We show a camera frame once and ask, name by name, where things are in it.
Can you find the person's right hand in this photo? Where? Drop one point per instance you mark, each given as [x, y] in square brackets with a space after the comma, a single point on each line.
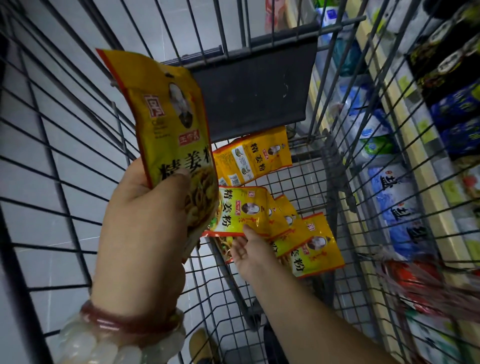
[255, 258]

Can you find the person's left hand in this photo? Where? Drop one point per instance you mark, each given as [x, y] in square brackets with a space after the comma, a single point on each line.
[138, 240]

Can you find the person's left thumb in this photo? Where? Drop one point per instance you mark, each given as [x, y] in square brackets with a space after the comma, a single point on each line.
[182, 202]

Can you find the person's right thumb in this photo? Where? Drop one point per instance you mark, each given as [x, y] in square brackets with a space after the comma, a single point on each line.
[252, 233]

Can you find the yellow seasoning powder packet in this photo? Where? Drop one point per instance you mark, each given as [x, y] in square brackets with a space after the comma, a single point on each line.
[268, 152]
[240, 210]
[318, 245]
[168, 123]
[290, 225]
[232, 165]

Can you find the person's right forearm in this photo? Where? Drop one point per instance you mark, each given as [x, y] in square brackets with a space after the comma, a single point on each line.
[315, 322]

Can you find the tan shoe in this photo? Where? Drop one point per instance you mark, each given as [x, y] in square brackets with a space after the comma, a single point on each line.
[200, 347]

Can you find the dark plastic cart seat flap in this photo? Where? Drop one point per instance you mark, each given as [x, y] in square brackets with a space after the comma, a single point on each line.
[255, 90]

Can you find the row of white blue bags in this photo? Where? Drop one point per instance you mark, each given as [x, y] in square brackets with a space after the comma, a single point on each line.
[397, 210]

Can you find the row of red packets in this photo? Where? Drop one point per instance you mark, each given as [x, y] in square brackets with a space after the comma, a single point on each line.
[416, 281]

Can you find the beige wooden store shelf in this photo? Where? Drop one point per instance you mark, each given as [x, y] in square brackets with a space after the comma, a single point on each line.
[431, 195]

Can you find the teal plastic bag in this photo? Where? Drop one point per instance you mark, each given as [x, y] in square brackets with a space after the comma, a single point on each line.
[347, 56]

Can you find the row of white green packets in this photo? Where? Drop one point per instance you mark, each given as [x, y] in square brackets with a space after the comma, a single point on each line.
[431, 337]

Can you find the row of dark blue packets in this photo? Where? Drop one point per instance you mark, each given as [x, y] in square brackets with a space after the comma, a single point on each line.
[459, 123]

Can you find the row of black packets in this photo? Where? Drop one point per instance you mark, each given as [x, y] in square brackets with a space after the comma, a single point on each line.
[446, 52]

